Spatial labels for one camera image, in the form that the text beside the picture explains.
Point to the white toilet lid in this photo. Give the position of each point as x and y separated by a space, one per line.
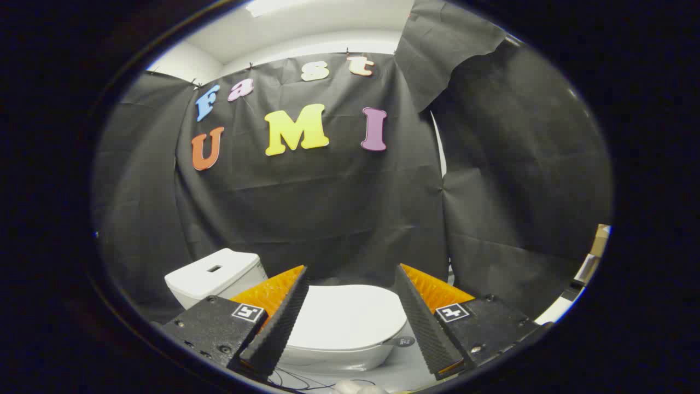
344 314

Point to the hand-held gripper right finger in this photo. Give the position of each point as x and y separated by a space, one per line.
426 328

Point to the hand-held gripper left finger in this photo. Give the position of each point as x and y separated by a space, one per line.
276 334

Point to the black backdrop cloth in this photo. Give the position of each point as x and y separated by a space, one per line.
328 208

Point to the white toilet tank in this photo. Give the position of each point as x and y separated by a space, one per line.
210 276

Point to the white toilet bowl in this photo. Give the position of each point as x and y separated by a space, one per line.
339 360

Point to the brown cardboard box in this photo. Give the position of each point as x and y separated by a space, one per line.
601 238

